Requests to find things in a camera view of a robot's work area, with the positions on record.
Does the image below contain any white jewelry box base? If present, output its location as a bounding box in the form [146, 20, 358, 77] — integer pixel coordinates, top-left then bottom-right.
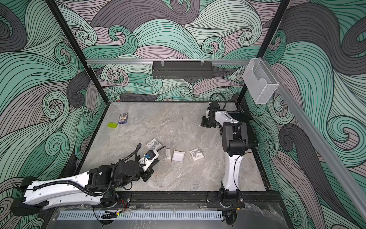
[172, 150, 185, 163]

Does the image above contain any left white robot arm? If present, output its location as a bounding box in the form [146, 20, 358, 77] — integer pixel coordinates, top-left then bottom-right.
[10, 144, 164, 216]

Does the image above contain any blue playing card box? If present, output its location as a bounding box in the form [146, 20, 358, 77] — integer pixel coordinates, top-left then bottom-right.
[118, 113, 128, 124]

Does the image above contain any white foam insert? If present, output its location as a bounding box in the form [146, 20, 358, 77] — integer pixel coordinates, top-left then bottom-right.
[165, 148, 171, 161]

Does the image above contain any black case on table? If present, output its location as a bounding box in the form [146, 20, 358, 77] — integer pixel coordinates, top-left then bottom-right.
[215, 111, 258, 154]

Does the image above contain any green toy building brick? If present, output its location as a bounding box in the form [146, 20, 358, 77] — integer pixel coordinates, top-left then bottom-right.
[107, 123, 118, 128]

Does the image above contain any clear acrylic wall holder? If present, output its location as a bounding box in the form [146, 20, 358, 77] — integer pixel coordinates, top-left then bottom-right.
[242, 58, 279, 105]

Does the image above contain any black wall tray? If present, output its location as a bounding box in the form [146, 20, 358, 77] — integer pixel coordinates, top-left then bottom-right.
[152, 62, 214, 80]

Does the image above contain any white slotted cable duct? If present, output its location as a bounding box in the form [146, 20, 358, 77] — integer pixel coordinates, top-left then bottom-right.
[57, 210, 224, 221]

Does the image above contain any aluminium wall rail back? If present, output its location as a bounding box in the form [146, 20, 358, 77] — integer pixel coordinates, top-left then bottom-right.
[85, 58, 250, 65]

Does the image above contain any aluminium wall rail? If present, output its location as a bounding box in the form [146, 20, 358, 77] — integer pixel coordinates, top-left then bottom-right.
[85, 58, 250, 65]
[262, 58, 366, 221]

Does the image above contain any black corner frame post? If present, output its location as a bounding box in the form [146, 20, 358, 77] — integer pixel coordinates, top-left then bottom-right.
[45, 0, 110, 106]

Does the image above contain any right black corner post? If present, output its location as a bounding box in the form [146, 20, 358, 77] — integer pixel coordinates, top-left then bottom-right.
[236, 1, 290, 106]

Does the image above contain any aluminium wall rail right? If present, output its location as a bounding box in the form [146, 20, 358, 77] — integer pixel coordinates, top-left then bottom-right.
[262, 58, 366, 221]

